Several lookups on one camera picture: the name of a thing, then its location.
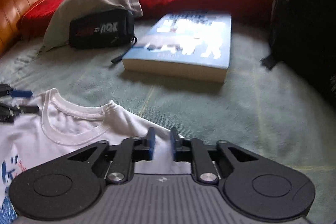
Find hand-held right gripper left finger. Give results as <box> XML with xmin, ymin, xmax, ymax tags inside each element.
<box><xmin>68</xmin><ymin>128</ymin><xmax>156</xmax><ymax>184</ymax></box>

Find black backpack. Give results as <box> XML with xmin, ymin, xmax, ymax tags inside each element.
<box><xmin>260</xmin><ymin>0</ymin><xmax>336</xmax><ymax>109</ymax></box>

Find white printed t-shirt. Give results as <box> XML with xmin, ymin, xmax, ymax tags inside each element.
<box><xmin>0</xmin><ymin>88</ymin><xmax>192</xmax><ymax>216</ymax></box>

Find wooden headboard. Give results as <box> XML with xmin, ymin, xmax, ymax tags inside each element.
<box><xmin>0</xmin><ymin>0</ymin><xmax>59</xmax><ymax>56</ymax></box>

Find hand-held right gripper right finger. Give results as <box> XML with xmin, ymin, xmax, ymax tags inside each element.
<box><xmin>171</xmin><ymin>128</ymin><xmax>259</xmax><ymax>184</ymax></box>

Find black zip pouch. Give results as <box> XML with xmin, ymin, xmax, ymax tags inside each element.
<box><xmin>69</xmin><ymin>9</ymin><xmax>138</xmax><ymax>64</ymax></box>

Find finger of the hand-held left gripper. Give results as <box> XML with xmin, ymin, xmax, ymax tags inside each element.
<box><xmin>0</xmin><ymin>102</ymin><xmax>40</xmax><ymax>124</ymax></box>
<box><xmin>0</xmin><ymin>84</ymin><xmax>33</xmax><ymax>98</ymax></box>

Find green checked blanket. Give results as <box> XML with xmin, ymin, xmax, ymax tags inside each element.
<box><xmin>0</xmin><ymin>14</ymin><xmax>336</xmax><ymax>224</ymax></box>

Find blue paperback book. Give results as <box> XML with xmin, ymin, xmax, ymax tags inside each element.
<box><xmin>121</xmin><ymin>12</ymin><xmax>233</xmax><ymax>83</ymax></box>

